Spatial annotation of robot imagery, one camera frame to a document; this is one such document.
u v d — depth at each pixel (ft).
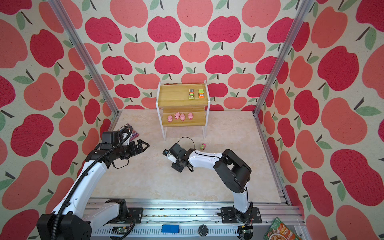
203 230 2.03
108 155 1.80
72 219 1.31
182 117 3.11
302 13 2.32
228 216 2.41
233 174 1.57
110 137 2.01
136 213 2.49
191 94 2.65
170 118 3.06
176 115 3.14
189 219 2.41
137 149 2.31
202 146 3.22
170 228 2.26
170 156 2.67
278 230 2.26
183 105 2.61
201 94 2.68
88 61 2.94
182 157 2.30
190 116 3.13
